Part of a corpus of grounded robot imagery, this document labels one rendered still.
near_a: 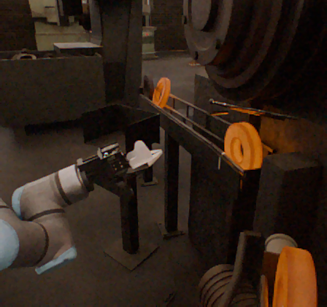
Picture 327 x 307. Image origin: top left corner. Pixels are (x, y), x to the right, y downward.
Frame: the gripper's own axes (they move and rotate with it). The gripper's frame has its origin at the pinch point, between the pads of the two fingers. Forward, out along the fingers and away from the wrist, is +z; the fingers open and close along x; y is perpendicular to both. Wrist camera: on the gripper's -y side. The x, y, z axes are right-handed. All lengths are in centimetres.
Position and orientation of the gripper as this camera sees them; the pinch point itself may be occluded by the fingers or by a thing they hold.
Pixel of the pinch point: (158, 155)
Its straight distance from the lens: 78.5
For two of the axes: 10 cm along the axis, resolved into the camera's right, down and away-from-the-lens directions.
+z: 9.1, -3.9, 1.2
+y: -3.0, -8.4, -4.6
